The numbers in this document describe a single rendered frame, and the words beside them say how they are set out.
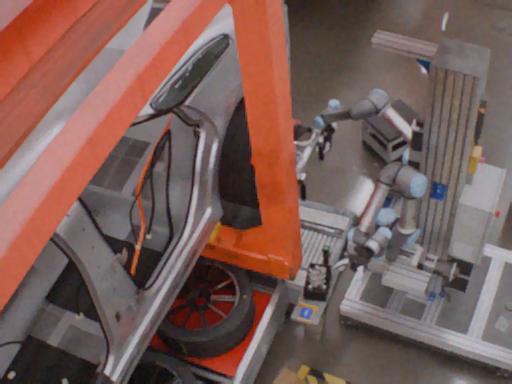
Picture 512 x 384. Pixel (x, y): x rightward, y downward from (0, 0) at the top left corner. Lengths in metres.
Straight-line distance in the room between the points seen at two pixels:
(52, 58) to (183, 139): 2.36
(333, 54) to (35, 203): 5.08
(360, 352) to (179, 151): 1.73
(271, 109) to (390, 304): 1.78
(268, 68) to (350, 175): 2.54
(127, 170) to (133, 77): 2.24
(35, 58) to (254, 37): 1.36
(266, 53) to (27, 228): 1.49
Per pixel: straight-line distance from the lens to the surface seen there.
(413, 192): 3.22
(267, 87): 2.85
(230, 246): 3.95
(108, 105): 1.77
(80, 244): 2.82
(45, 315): 3.85
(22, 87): 1.49
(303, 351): 4.30
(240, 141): 3.90
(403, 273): 3.73
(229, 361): 4.00
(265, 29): 2.66
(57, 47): 1.58
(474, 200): 3.48
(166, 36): 1.97
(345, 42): 6.57
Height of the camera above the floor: 3.81
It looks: 48 degrees down
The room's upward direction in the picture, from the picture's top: 8 degrees counter-clockwise
